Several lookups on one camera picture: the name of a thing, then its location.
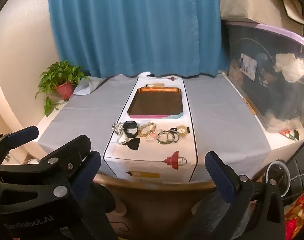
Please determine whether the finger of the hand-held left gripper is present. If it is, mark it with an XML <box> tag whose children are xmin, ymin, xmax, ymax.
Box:
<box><xmin>0</xmin><ymin>135</ymin><xmax>92</xmax><ymax>213</ymax></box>
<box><xmin>0</xmin><ymin>126</ymin><xmax>40</xmax><ymax>166</ymax></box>

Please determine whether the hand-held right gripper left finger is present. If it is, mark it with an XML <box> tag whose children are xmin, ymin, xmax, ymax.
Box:
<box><xmin>67</xmin><ymin>151</ymin><xmax>120</xmax><ymax>240</ymax></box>

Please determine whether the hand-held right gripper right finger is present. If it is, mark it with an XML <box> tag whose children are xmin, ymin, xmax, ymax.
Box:
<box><xmin>184</xmin><ymin>151</ymin><xmax>286</xmax><ymax>240</ymax></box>

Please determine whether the grey bead necklace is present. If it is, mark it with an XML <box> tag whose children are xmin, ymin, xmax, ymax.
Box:
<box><xmin>116</xmin><ymin>130</ymin><xmax>132</xmax><ymax>146</ymax></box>

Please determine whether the black smart watch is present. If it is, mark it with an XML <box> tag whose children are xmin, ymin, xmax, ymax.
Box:
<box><xmin>123</xmin><ymin>121</ymin><xmax>139</xmax><ymax>138</ymax></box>

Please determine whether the small pale bead bracelet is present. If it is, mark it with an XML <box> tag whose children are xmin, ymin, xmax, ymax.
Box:
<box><xmin>145</xmin><ymin>129</ymin><xmax>163</xmax><ymax>142</ymax></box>

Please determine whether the green bead bracelet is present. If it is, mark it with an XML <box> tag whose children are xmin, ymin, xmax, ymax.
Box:
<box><xmin>156</xmin><ymin>130</ymin><xmax>170</xmax><ymax>145</ymax></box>

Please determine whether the large beige bead bracelet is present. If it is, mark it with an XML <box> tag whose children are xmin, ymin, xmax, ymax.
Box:
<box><xmin>138</xmin><ymin>122</ymin><xmax>157</xmax><ymax>138</ymax></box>

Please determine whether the copper metal tray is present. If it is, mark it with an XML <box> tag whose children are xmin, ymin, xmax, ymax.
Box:
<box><xmin>127</xmin><ymin>87</ymin><xmax>185</xmax><ymax>119</ymax></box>

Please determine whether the white round fan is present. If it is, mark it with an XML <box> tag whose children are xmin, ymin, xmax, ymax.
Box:
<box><xmin>266</xmin><ymin>160</ymin><xmax>292</xmax><ymax>197</ymax></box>

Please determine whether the potted green plant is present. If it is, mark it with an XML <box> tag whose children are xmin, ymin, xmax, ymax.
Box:
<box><xmin>35</xmin><ymin>59</ymin><xmax>90</xmax><ymax>117</ymax></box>

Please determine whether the amber round disc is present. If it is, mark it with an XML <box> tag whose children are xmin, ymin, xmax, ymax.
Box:
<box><xmin>176</xmin><ymin>124</ymin><xmax>191</xmax><ymax>138</ymax></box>

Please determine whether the white printed table runner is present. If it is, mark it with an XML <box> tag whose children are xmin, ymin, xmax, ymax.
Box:
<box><xmin>103</xmin><ymin>72</ymin><xmax>199</xmax><ymax>183</ymax></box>

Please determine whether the brown chair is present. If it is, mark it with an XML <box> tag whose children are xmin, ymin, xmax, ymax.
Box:
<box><xmin>94</xmin><ymin>174</ymin><xmax>217</xmax><ymax>240</ymax></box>

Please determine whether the small red green packet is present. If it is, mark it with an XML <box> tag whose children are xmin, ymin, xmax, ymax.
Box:
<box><xmin>280</xmin><ymin>129</ymin><xmax>300</xmax><ymax>141</ymax></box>

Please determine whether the black electronic device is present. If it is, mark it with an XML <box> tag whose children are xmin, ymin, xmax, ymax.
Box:
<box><xmin>286</xmin><ymin>135</ymin><xmax>304</xmax><ymax>200</ymax></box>

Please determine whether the red floral cloth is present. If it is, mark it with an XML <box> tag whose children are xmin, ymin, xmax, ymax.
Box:
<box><xmin>284</xmin><ymin>194</ymin><xmax>304</xmax><ymax>240</ymax></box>

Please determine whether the clear storage box purple lid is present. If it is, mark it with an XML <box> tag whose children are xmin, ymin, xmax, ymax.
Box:
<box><xmin>222</xmin><ymin>20</ymin><xmax>304</xmax><ymax>133</ymax></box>

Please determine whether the photo sticker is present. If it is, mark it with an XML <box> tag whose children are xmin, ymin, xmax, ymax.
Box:
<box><xmin>240</xmin><ymin>53</ymin><xmax>258</xmax><ymax>81</ymax></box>

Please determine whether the white crumpled paper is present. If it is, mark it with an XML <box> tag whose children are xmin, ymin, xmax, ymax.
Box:
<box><xmin>274</xmin><ymin>53</ymin><xmax>304</xmax><ymax>83</ymax></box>

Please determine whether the blue curtain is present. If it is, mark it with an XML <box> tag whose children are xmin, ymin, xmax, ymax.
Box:
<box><xmin>48</xmin><ymin>0</ymin><xmax>229</xmax><ymax>78</ymax></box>

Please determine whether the beige fabric storage bag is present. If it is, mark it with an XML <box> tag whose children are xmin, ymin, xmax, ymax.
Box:
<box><xmin>218</xmin><ymin>0</ymin><xmax>304</xmax><ymax>23</ymax></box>

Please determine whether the pearl pink bead bracelet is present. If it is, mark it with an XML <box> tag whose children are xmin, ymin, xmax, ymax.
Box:
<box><xmin>112</xmin><ymin>122</ymin><xmax>125</xmax><ymax>134</ymax></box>

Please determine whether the black bow hair tie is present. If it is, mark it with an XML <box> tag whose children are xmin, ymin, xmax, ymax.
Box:
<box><xmin>128</xmin><ymin>137</ymin><xmax>141</xmax><ymax>151</ymax></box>

